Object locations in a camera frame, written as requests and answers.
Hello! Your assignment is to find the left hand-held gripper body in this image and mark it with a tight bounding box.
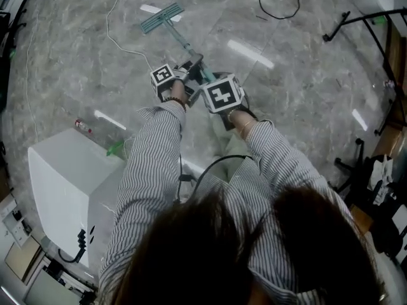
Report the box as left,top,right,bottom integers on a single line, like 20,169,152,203
149,63,201,101

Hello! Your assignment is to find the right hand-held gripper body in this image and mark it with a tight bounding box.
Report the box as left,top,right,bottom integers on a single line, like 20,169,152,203
198,71,245,130

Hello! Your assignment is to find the teal mop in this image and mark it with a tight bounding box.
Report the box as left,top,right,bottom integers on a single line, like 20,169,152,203
139,2,223,84

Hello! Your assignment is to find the person's left forearm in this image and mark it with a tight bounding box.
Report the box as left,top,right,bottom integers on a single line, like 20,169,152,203
116,98,189,212

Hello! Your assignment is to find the person's right forearm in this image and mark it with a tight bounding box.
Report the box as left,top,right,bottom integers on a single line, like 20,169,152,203
227,108,331,203

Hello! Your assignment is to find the person's left hand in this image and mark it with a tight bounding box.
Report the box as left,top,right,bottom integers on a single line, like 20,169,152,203
167,78,189,102

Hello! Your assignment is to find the gold bangle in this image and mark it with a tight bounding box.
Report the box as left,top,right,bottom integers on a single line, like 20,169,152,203
240,121,256,137

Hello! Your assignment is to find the green spray bottle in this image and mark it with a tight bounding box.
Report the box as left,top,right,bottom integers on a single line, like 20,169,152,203
106,140,125,158

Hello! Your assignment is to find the red capped bottle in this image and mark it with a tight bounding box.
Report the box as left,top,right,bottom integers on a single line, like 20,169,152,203
74,118,93,136

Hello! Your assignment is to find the person's striped shirt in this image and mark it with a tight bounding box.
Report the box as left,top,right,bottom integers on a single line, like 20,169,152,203
98,102,379,305

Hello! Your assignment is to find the black framed partition stand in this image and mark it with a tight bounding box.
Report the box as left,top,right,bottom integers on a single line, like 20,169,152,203
322,8,407,137

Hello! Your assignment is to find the white box water heater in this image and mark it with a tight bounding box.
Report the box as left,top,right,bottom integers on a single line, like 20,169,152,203
27,128,127,268

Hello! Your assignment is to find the black chair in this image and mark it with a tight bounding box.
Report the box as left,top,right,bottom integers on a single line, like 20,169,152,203
333,137,407,257

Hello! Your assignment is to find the brown wooden panel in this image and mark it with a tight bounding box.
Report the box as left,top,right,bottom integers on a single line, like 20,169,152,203
371,24,407,158

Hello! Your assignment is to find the pale garment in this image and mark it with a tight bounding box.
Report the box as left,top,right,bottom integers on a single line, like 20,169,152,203
368,153,397,207

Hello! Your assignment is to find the white socket panel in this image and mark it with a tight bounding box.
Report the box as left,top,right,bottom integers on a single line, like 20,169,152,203
1,198,32,249

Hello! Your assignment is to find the dark bead bracelet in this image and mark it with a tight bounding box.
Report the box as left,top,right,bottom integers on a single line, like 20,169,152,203
162,96,188,109

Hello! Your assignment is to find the long white cable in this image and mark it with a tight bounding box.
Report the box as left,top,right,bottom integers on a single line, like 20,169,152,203
106,0,154,71

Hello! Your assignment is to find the thin black cable with plug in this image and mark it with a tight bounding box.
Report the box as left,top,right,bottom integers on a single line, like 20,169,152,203
258,0,302,20

